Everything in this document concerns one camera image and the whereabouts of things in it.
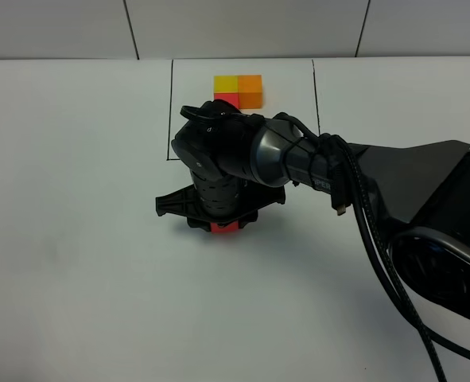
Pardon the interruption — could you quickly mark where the template yellow cube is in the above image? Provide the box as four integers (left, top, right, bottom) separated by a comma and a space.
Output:
213, 76, 239, 94

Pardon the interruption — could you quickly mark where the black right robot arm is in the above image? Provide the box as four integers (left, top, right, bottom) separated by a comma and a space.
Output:
156, 100, 470, 320

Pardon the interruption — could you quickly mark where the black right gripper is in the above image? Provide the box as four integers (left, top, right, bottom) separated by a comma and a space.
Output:
156, 170, 286, 231

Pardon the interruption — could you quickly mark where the template red cube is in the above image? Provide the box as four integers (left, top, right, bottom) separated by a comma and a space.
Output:
214, 92, 239, 108

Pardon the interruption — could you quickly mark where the template orange cube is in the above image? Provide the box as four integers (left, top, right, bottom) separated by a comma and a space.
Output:
238, 75, 263, 109

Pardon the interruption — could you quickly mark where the red wooden cube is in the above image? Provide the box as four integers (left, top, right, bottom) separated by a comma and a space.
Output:
210, 221, 239, 234

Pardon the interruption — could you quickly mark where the black braided cable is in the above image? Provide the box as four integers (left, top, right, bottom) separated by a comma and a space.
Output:
325, 134, 470, 382

